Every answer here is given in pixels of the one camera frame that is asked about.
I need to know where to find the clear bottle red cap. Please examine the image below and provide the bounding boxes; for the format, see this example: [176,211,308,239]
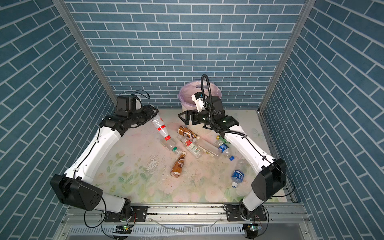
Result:
[151,115,171,141]

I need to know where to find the clear bottle red white label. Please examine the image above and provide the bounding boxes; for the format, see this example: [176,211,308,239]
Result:
[178,135,202,159]

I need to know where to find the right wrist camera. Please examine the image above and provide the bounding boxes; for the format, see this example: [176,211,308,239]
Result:
[192,92,206,113]

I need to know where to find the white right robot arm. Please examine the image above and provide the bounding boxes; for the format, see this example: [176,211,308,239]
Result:
[179,96,288,214]

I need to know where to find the clear bottle blue cap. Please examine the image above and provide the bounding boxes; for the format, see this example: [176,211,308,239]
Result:
[215,139,235,161]

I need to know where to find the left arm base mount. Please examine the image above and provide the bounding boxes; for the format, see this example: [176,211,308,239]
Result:
[105,206,149,223]

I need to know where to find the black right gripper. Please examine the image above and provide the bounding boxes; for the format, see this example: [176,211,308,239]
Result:
[179,109,216,126]

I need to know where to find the water bottle blue label white cap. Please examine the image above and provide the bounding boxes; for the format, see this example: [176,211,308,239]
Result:
[231,159,247,189]

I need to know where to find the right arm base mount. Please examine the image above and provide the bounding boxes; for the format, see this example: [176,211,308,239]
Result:
[223,204,268,222]

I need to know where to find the brown drink bottle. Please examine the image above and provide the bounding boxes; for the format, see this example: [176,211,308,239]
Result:
[170,151,186,178]
[178,126,200,141]

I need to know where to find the white bin with pink liner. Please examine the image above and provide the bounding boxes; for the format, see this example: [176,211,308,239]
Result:
[178,79,223,127]

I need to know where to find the aluminium front rail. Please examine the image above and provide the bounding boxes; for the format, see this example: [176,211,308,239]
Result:
[59,202,313,226]

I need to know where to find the frosted clear tall bottle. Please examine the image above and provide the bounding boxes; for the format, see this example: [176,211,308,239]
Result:
[195,138,221,159]

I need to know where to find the clear bottle green cap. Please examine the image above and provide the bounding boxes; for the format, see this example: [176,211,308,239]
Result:
[161,139,182,156]

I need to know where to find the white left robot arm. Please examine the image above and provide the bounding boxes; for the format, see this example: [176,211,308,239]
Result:
[50,95,159,215]

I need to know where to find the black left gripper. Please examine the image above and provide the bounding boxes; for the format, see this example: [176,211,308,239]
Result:
[127,103,159,126]

